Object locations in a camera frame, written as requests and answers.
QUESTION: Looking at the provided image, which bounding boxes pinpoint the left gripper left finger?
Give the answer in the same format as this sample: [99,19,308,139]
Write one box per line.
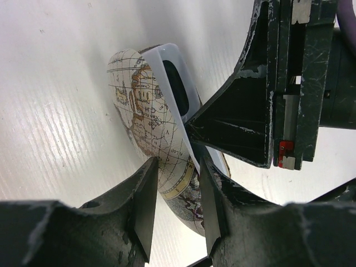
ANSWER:
[1,157,158,266]

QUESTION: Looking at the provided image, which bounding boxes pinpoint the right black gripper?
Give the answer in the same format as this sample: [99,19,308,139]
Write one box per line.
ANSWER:
[185,1,355,170]

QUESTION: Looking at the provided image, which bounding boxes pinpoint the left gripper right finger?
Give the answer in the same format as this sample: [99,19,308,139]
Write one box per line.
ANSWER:
[199,157,355,266]

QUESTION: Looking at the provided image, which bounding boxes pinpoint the white frame sunglasses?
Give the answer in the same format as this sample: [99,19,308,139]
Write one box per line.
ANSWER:
[141,43,230,176]

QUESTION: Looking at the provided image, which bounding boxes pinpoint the map print glasses case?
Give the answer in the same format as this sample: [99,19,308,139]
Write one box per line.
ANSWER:
[107,48,205,235]

